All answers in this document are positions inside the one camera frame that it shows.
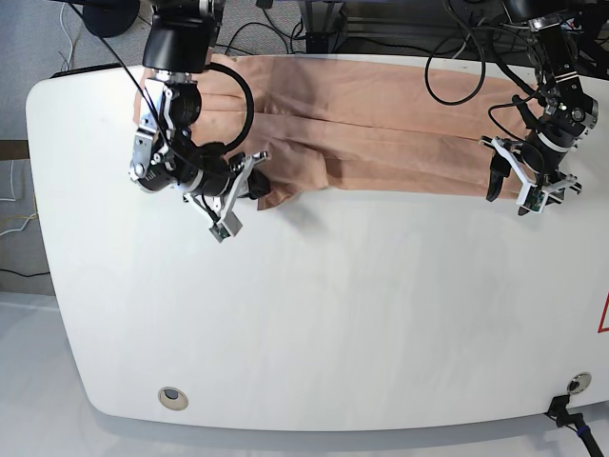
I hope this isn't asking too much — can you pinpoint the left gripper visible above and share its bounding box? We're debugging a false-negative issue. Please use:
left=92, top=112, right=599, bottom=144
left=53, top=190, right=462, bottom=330
left=479, top=135, right=581, bottom=203

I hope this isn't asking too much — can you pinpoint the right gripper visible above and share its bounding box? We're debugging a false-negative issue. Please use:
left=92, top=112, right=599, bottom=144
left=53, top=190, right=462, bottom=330
left=183, top=150, right=271, bottom=224

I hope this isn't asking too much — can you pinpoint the peach T-shirt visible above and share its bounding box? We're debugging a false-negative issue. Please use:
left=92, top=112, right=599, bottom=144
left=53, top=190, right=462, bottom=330
left=132, top=52, right=548, bottom=211

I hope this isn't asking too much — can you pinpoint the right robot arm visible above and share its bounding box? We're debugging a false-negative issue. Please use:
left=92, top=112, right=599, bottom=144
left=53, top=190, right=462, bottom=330
left=129, top=1, right=270, bottom=240

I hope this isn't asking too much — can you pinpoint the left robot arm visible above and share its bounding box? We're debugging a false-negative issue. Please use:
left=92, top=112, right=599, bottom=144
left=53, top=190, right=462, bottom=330
left=481, top=1, right=599, bottom=215

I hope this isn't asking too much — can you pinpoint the round dark lamp base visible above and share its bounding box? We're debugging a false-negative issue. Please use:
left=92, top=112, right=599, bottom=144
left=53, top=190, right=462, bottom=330
left=82, top=0, right=141, bottom=38

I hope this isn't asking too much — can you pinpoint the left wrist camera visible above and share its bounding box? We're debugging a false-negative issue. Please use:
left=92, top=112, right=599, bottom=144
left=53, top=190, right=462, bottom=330
left=517, top=183, right=548, bottom=216

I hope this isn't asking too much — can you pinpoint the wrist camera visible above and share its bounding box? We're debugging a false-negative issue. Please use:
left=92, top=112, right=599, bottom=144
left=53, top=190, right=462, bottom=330
left=209, top=214, right=243, bottom=243
left=517, top=183, right=548, bottom=216

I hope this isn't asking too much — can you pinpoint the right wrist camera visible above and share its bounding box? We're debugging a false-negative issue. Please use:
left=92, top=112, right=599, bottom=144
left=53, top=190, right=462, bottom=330
left=209, top=214, right=243, bottom=243

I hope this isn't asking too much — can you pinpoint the right table cable grommet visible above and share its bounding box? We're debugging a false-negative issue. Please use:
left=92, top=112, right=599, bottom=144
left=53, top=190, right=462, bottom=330
left=567, top=372, right=592, bottom=395

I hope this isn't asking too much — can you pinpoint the table cable grommet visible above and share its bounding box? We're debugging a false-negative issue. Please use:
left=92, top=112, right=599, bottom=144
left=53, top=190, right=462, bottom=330
left=158, top=387, right=188, bottom=411
left=567, top=372, right=592, bottom=395

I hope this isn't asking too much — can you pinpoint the left table cable grommet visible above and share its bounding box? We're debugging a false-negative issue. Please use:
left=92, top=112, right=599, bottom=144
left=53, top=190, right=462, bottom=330
left=158, top=387, right=188, bottom=411

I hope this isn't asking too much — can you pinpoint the black clamp mount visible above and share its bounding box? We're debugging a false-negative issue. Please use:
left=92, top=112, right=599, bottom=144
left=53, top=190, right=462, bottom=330
left=545, top=394, right=604, bottom=457

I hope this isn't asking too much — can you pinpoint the white cable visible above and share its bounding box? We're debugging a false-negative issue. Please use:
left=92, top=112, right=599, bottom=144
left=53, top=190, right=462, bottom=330
left=56, top=0, right=77, bottom=72

